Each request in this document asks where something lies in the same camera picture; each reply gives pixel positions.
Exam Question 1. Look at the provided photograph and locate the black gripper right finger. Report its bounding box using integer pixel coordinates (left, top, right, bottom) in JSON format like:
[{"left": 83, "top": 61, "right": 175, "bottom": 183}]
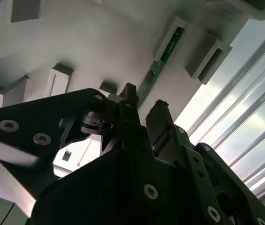
[{"left": 145, "top": 99, "right": 265, "bottom": 225}]

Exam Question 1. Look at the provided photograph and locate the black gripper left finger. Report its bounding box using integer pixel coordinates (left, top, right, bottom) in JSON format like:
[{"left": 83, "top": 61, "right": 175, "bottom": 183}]
[{"left": 0, "top": 83, "right": 166, "bottom": 216}]

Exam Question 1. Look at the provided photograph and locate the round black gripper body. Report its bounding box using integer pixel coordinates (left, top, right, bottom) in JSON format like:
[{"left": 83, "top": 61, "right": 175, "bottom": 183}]
[{"left": 30, "top": 150, "right": 205, "bottom": 225}]

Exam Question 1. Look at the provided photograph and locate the green RAM stick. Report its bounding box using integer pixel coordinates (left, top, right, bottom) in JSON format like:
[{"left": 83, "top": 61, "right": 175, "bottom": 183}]
[{"left": 136, "top": 26, "right": 186, "bottom": 111}]

